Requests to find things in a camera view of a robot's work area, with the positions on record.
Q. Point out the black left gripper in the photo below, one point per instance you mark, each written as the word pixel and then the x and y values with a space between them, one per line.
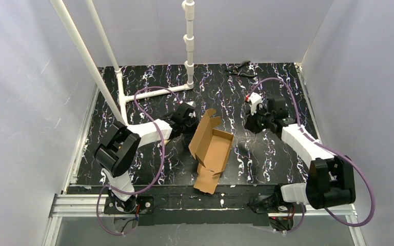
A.
pixel 190 120

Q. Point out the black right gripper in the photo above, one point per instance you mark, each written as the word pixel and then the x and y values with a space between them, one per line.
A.
pixel 252 123

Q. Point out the brown cardboard paper box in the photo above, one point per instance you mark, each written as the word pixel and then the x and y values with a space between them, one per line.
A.
pixel 211 148

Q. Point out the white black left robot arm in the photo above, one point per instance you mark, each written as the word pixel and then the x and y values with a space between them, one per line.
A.
pixel 116 150

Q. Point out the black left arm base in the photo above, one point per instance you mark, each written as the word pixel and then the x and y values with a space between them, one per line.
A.
pixel 134 205

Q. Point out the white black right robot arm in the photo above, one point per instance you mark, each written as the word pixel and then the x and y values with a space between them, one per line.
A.
pixel 330 180

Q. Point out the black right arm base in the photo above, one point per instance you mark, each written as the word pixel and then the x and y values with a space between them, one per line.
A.
pixel 274 203

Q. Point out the black pliers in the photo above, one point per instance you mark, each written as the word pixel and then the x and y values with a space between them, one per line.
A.
pixel 236 70

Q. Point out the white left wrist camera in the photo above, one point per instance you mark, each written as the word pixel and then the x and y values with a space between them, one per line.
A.
pixel 187 109

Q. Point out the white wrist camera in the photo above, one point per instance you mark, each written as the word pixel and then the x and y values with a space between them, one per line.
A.
pixel 187 109
pixel 255 102

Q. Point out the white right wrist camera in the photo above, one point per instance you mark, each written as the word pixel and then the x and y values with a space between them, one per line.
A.
pixel 255 102

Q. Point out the white PVC pipe frame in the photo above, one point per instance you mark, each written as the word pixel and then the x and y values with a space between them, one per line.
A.
pixel 109 43

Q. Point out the aluminium rail frame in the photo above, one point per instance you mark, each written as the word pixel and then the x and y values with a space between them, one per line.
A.
pixel 256 164

